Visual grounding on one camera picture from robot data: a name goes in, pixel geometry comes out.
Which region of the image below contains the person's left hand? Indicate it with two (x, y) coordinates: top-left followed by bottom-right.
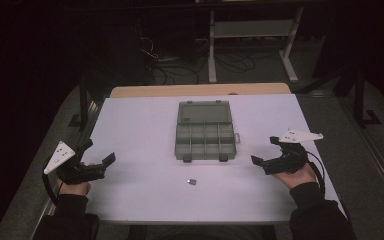
(57, 180), (92, 196)

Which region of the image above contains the tangle of floor cables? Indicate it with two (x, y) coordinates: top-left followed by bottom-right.
(139, 35), (265, 86)

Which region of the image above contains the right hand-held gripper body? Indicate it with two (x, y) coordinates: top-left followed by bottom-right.
(262, 128), (324, 176)

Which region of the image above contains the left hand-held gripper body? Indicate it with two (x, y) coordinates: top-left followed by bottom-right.
(43, 140), (108, 185)

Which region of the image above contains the dark metal stand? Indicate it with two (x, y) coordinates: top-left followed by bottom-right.
(295, 64), (383, 129)
(68, 70), (114, 129)

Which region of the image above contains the left hand-held gripper black cable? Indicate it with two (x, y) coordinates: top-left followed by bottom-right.
(41, 171), (61, 208)

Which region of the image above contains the metal floor rail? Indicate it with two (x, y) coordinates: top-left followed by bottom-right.
(338, 95), (384, 214)

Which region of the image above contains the hand-held gripper black cable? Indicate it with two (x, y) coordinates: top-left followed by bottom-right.
(304, 150), (327, 196)
(41, 171), (61, 208)

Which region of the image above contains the right hand-held gripper black cable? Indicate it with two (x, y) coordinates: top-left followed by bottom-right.
(304, 150), (327, 196)

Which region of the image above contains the grey plastic compartment box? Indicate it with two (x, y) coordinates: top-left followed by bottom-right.
(174, 100), (241, 164)

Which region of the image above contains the white metal table frame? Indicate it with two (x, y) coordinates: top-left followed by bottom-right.
(207, 6), (305, 84)

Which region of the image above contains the person's right hand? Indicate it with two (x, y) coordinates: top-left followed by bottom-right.
(273, 163), (318, 191)

